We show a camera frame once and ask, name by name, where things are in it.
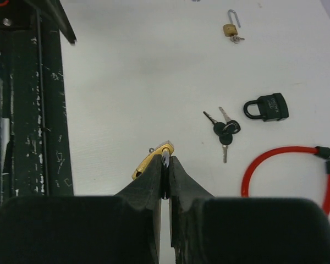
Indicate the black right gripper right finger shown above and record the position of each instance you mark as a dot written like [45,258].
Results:
[209,229]

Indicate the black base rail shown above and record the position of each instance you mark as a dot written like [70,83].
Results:
[34,142]

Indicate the red cable lock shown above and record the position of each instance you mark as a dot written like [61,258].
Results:
[290,171]

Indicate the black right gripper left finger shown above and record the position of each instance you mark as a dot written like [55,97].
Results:
[123,228]

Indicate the black-headed key bunch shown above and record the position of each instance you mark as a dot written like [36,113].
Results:
[224,130]

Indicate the black Kaijing padlock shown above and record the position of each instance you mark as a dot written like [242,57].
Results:
[271,108]

